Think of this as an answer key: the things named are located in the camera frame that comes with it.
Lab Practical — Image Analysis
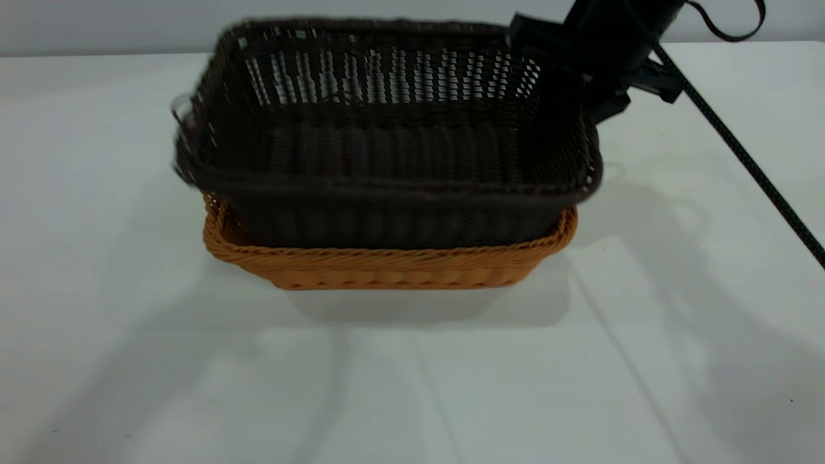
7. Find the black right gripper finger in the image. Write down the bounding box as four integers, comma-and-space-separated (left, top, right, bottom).
624, 59, 685, 104

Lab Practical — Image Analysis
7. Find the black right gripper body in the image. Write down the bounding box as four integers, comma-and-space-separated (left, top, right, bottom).
567, 39, 645, 125

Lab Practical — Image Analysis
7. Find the dark brown woven rattan basket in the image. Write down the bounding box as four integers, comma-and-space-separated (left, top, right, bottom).
171, 17, 605, 251

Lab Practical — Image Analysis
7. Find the orange woven rattan basket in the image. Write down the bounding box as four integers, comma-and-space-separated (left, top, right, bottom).
202, 192, 579, 291

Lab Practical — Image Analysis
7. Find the black smooth cable loop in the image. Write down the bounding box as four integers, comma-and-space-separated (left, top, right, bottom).
684, 0, 768, 43

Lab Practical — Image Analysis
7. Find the black braided cable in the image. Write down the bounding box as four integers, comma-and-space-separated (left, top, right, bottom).
651, 43, 825, 270

